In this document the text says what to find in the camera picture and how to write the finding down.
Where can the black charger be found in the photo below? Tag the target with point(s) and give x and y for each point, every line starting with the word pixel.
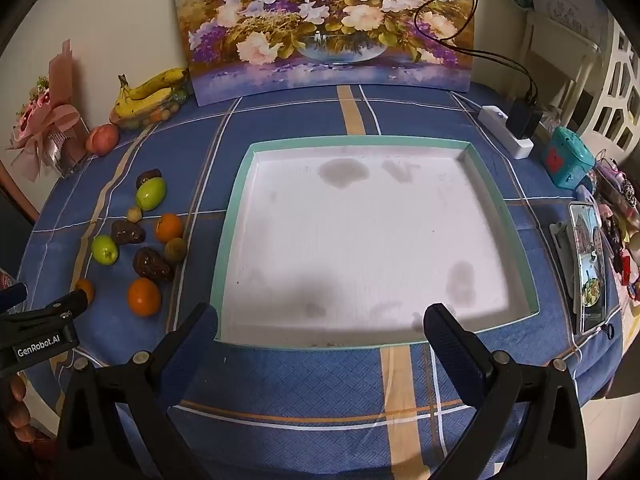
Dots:
pixel 522 120

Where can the large green mango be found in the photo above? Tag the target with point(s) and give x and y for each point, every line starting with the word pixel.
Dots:
pixel 151 194

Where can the red peach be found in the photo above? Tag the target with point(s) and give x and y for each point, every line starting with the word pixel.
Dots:
pixel 102 139

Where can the white lattice furniture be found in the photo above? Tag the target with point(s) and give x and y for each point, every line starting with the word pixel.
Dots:
pixel 617 90

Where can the small orange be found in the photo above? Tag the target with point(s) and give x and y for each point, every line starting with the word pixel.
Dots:
pixel 86 290

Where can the teal box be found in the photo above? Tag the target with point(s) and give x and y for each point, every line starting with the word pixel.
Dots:
pixel 567 160

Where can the person's left hand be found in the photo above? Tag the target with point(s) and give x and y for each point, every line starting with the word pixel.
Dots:
pixel 19 412

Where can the small dark brown date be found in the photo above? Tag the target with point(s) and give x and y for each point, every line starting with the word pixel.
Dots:
pixel 149 177

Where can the floral painting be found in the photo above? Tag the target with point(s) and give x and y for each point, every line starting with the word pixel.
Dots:
pixel 325 25

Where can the small tan longan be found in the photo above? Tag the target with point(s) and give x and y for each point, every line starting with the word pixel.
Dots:
pixel 134 214

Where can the white tray with teal rim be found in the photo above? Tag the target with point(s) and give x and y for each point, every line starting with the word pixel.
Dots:
pixel 360 240

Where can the plate of small fruit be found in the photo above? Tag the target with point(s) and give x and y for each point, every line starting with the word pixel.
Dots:
pixel 160 112

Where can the small greenish brown fruit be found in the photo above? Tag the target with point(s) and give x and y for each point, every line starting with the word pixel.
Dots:
pixel 175 249

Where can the smartphone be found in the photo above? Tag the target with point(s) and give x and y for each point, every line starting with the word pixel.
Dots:
pixel 589 265

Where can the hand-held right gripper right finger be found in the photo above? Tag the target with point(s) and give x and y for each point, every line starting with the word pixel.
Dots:
pixel 452 355

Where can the large dark wrinkled date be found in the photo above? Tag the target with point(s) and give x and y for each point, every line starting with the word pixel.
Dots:
pixel 151 263

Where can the white chair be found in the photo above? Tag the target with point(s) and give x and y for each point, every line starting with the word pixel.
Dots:
pixel 560 50

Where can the medium orange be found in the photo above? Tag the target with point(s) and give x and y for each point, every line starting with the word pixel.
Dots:
pixel 168 227

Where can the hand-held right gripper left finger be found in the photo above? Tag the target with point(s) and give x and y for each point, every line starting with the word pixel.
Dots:
pixel 192 355

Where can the blue checked tablecloth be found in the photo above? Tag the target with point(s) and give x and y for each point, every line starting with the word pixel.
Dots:
pixel 300 385

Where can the round green fruit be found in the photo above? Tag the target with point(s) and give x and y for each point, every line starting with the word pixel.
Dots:
pixel 105 249

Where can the dark brown wrinkled date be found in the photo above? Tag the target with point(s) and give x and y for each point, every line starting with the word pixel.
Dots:
pixel 127 232

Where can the pile of small accessories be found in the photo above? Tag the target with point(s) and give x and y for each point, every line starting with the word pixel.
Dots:
pixel 617 210

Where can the large orange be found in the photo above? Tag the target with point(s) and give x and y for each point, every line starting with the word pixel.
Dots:
pixel 144 296

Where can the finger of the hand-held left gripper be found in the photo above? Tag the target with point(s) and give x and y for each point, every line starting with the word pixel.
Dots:
pixel 12 296
pixel 67 304

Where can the bunch of yellow bananas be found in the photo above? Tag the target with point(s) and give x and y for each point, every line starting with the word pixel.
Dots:
pixel 145 91

